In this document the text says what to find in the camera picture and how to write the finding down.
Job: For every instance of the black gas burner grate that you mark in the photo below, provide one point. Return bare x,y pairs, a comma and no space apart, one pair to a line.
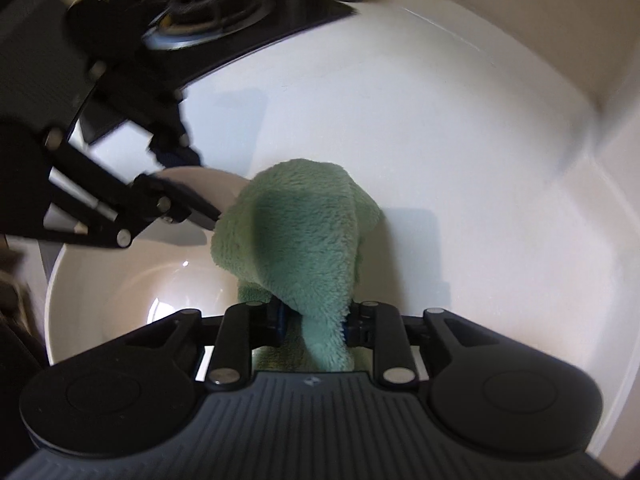
210,10

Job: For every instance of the black glass gas stove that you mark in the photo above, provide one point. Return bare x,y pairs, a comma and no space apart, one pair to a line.
300,15

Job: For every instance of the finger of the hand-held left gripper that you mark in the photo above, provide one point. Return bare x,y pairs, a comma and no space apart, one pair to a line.
160,120
150,200

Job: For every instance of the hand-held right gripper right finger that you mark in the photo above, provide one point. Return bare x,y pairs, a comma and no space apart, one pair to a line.
352,331

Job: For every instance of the white ceramic bowl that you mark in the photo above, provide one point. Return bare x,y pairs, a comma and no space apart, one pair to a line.
125,280

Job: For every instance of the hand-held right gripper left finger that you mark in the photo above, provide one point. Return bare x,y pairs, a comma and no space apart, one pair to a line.
280,321

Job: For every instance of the green fluffy cloth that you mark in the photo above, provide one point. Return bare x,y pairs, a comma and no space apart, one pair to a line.
300,240

